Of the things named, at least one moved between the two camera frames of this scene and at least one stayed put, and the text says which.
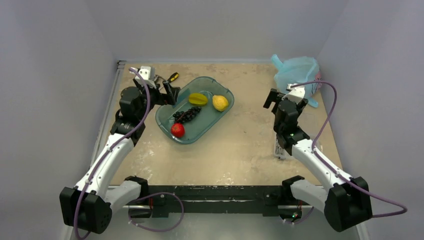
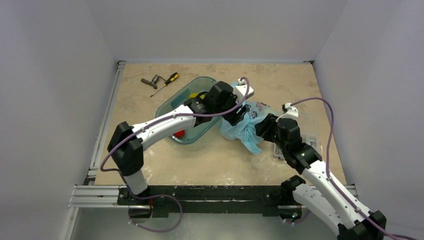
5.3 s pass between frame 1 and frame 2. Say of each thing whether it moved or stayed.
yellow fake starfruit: stayed
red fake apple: stayed
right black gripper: moved
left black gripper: moved
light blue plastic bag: moved
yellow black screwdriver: stayed
